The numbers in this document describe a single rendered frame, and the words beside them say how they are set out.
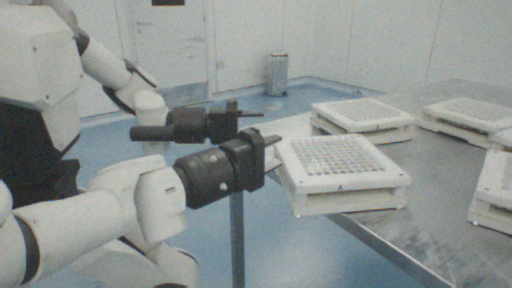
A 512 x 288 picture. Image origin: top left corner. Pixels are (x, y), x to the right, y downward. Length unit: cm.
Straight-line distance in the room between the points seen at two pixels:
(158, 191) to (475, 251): 55
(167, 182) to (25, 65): 29
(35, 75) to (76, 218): 31
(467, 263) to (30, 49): 78
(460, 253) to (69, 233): 60
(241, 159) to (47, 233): 31
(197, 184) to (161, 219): 7
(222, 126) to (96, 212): 42
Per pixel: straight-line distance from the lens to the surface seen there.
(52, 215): 38
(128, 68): 101
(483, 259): 71
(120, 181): 44
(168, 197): 50
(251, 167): 58
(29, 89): 63
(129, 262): 84
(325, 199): 70
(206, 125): 76
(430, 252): 68
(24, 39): 63
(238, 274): 139
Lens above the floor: 126
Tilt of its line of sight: 23 degrees down
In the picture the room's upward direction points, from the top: straight up
